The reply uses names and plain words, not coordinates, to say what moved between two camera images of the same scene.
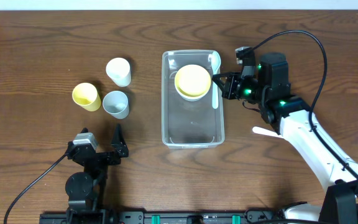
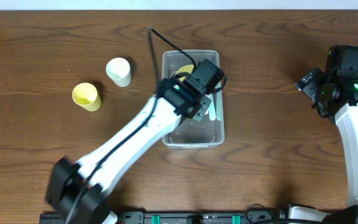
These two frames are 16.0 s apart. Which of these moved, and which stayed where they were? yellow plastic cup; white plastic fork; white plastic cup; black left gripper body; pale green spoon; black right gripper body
Moved: white plastic fork; pale green spoon; black right gripper body; black left gripper body
Stayed: white plastic cup; yellow plastic cup
